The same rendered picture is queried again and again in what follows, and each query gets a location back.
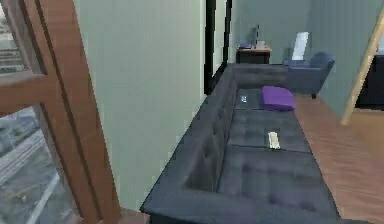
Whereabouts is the beige remote control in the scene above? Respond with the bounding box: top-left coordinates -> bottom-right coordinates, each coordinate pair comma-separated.
267,131 -> 282,150

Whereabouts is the purple cushion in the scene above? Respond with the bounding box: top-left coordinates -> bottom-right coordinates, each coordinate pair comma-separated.
260,85 -> 297,112

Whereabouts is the tan wooden door frame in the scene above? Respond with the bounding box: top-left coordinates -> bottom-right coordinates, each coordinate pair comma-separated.
340,7 -> 384,127

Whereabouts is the brown framed window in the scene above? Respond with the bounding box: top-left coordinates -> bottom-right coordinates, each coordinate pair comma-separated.
0,0 -> 123,224

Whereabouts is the dark grey sofa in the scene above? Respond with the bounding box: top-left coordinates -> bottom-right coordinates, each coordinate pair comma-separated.
139,62 -> 343,224

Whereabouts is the dark brown side table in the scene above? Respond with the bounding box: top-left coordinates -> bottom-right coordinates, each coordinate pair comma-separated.
235,45 -> 272,65

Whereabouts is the black framed window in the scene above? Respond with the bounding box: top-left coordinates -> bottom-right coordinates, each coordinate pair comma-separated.
203,0 -> 233,96

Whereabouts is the blue armchair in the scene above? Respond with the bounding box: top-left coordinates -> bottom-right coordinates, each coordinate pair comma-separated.
283,51 -> 336,100

